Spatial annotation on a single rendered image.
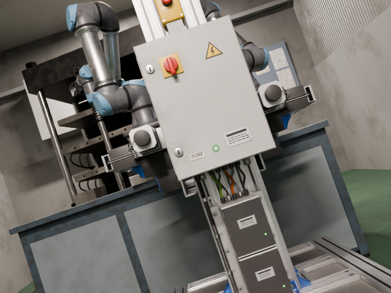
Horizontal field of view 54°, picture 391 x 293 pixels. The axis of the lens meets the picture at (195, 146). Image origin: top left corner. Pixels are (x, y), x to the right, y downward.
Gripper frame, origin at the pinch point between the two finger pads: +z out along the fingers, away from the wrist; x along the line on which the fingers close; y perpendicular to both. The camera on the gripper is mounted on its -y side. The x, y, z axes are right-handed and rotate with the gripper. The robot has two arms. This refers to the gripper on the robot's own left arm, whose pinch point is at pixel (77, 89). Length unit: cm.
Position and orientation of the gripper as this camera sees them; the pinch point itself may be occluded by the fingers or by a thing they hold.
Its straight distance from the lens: 243.5
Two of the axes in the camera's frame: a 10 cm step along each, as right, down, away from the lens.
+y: 2.1, 9.7, -1.1
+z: -4.2, 1.9, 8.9
